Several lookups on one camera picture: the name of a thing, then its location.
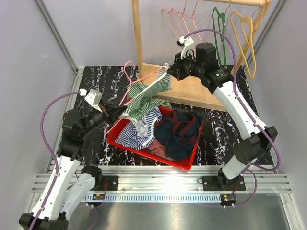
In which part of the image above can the red tank top grey trim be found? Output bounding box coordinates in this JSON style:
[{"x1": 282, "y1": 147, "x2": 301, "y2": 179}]
[{"x1": 147, "y1": 139, "x2": 167, "y2": 158}]

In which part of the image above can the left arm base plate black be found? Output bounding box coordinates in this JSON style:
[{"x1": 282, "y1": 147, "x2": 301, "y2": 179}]
[{"x1": 93, "y1": 175, "x2": 119, "y2": 191}]

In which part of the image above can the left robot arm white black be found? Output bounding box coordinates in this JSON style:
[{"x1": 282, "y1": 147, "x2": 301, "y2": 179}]
[{"x1": 19, "y1": 104, "x2": 127, "y2": 230}]

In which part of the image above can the yellow plastic hanger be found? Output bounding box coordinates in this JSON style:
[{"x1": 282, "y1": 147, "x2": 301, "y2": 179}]
[{"x1": 229, "y1": 10, "x2": 259, "y2": 79}]

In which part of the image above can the pink wire hanger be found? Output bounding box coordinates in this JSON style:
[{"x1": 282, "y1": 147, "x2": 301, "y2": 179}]
[
  {"x1": 161, "y1": 0, "x2": 188, "y2": 38},
  {"x1": 179, "y1": 0, "x2": 199, "y2": 34},
  {"x1": 104, "y1": 61, "x2": 168, "y2": 135}
]

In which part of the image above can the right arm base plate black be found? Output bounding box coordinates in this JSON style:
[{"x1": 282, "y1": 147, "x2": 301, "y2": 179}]
[{"x1": 197, "y1": 175, "x2": 246, "y2": 192}]

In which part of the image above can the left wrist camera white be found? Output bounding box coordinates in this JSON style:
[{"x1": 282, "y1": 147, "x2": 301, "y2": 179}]
[{"x1": 79, "y1": 88, "x2": 102, "y2": 112}]

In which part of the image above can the wooden clothes rack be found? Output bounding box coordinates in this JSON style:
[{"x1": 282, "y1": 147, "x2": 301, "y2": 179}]
[{"x1": 131, "y1": 0, "x2": 271, "y2": 111}]

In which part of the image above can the navy maroon tank top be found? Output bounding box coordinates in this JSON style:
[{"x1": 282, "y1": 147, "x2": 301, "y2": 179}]
[{"x1": 154, "y1": 110, "x2": 203, "y2": 161}]

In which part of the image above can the red plastic tray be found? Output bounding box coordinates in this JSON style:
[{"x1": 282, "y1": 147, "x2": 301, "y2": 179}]
[{"x1": 107, "y1": 106, "x2": 203, "y2": 170}]

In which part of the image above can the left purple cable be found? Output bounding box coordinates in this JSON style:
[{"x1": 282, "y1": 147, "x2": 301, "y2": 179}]
[{"x1": 28, "y1": 90, "x2": 99, "y2": 230}]

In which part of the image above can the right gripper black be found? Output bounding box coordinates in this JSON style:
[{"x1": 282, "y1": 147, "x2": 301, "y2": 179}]
[{"x1": 168, "y1": 50, "x2": 204, "y2": 81}]

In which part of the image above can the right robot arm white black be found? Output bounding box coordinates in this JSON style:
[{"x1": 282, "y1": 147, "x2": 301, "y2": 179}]
[{"x1": 167, "y1": 41, "x2": 278, "y2": 190}]

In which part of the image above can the aluminium frame rail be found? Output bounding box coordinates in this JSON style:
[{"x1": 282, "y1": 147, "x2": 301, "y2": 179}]
[{"x1": 23, "y1": 67, "x2": 298, "y2": 230}]

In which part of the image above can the blue white striped tank top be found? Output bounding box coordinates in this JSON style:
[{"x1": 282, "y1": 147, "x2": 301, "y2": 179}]
[{"x1": 115, "y1": 107, "x2": 162, "y2": 150}]

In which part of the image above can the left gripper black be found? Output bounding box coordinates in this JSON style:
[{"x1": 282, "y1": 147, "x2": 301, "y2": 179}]
[{"x1": 79, "y1": 99, "x2": 127, "y2": 138}]

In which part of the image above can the green plastic hanger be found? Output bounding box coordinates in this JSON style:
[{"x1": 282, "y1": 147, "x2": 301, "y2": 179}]
[{"x1": 212, "y1": 7, "x2": 227, "y2": 67}]

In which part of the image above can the green white striped tank top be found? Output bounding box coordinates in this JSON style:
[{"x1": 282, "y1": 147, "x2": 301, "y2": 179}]
[{"x1": 120, "y1": 63, "x2": 172, "y2": 123}]

